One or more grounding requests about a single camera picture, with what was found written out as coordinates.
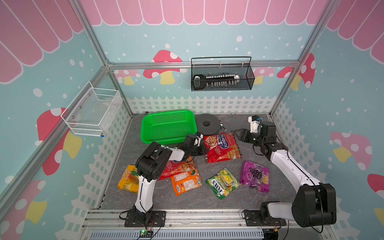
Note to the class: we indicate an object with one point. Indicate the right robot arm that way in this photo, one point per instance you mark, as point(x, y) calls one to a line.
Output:
point(315, 202)

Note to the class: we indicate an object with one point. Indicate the green plastic basket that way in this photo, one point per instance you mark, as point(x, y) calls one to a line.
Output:
point(170, 127)

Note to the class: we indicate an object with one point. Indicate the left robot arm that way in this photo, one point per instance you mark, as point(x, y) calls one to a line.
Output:
point(152, 162)

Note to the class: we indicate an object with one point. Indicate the small green circuit board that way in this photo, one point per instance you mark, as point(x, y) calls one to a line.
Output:
point(146, 234)

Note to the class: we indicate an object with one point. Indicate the green Fox's candy bag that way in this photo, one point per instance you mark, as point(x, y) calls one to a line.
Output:
point(223, 183)

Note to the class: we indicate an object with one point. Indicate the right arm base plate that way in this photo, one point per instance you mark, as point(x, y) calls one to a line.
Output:
point(258, 218)

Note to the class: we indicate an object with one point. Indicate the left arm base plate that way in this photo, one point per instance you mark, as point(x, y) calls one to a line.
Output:
point(150, 219)

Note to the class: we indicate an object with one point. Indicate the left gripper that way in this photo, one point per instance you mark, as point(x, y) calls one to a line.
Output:
point(201, 152)

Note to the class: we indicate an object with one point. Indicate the red candy bag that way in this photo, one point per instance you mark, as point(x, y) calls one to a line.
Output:
point(222, 147)
point(172, 169)

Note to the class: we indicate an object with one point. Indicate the purple candy bag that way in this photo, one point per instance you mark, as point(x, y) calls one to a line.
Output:
point(255, 176)

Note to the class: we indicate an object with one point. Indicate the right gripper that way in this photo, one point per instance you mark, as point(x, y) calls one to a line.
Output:
point(242, 134)

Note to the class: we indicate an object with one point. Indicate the white wire basket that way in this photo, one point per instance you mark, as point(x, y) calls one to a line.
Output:
point(93, 111)

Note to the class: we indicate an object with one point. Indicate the orange candy bag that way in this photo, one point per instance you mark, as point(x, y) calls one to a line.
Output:
point(186, 181)

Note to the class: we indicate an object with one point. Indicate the black wire mesh basket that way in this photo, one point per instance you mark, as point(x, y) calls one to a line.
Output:
point(221, 74)

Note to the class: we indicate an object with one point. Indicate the yellow candy bag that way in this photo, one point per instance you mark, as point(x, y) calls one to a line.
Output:
point(129, 180)

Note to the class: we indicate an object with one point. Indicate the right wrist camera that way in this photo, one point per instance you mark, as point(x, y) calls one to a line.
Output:
point(255, 123)

